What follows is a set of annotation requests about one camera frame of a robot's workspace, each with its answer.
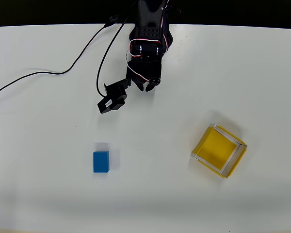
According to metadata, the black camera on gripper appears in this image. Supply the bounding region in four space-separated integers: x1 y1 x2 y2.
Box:
97 78 132 115

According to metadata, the blue cube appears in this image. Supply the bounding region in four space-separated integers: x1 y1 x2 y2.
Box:
93 150 111 174

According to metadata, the black camera cable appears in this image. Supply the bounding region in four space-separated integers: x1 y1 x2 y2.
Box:
0 15 130 101

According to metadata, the yellow paper box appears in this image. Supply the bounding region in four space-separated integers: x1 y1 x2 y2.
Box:
191 124 248 180

